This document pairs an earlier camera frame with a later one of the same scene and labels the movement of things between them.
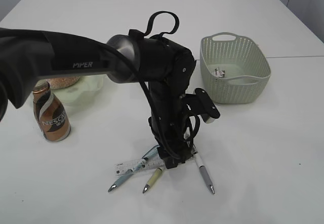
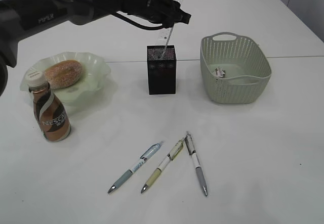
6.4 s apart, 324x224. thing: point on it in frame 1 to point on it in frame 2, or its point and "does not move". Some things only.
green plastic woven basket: (234, 69) does not move
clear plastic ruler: (143, 164) to (164, 34)
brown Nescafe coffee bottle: (50, 113) does not move
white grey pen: (203, 170) to (196, 163)
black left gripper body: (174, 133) to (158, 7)
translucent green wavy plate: (84, 91) does not move
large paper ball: (219, 74) does not move
